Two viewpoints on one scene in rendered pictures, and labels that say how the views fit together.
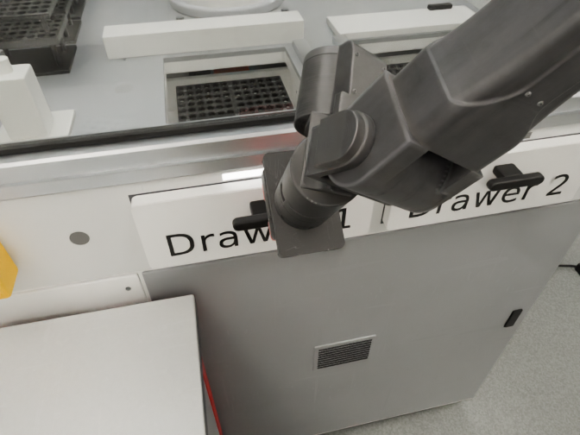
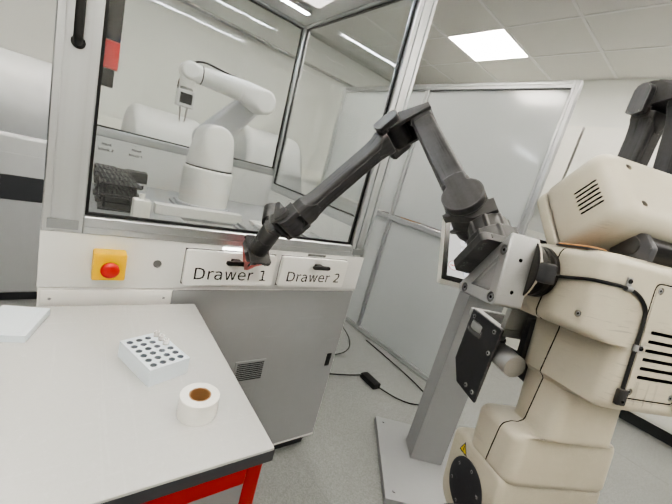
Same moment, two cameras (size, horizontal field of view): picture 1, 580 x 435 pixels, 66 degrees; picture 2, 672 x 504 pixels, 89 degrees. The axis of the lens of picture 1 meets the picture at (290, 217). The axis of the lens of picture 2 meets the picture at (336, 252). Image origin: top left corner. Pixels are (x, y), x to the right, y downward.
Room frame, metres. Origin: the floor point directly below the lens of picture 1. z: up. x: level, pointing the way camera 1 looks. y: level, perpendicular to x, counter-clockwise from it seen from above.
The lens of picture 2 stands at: (-0.67, 0.22, 1.24)
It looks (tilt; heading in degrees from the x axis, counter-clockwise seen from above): 12 degrees down; 334
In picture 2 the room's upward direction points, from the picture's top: 15 degrees clockwise
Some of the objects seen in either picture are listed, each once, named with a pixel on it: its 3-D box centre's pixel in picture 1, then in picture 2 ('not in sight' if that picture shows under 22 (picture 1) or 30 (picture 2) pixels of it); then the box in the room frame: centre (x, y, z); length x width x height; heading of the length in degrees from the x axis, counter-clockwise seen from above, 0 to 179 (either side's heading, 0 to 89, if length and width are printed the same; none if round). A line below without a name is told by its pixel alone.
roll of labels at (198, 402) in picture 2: not in sight; (198, 403); (-0.10, 0.13, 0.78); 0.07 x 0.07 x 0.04
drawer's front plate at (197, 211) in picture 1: (261, 217); (232, 268); (0.40, 0.04, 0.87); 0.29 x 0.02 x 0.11; 103
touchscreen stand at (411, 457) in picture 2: not in sight; (457, 376); (0.33, -1.03, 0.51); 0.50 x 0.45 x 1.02; 155
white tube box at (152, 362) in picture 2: not in sight; (153, 357); (0.05, 0.22, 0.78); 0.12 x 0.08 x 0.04; 32
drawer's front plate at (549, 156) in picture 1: (490, 182); (314, 272); (0.47, -0.27, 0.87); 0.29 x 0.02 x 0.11; 103
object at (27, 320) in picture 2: not in sight; (13, 322); (0.19, 0.50, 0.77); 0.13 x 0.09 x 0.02; 178
